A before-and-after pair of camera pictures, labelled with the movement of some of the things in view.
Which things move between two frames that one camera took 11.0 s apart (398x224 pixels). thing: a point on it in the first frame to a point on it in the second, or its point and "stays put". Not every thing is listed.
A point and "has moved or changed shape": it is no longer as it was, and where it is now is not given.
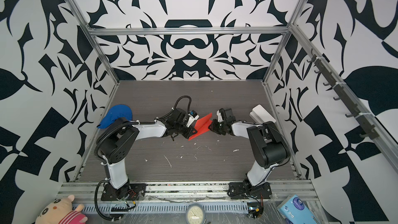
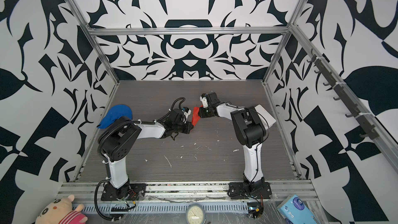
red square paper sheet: [201, 125] has moved or changed shape
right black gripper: [214, 127] to [203, 115]
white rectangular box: [260, 115] stays put
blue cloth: [117, 111] stays put
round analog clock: [195, 213] stays put
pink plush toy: [61, 211] stays put
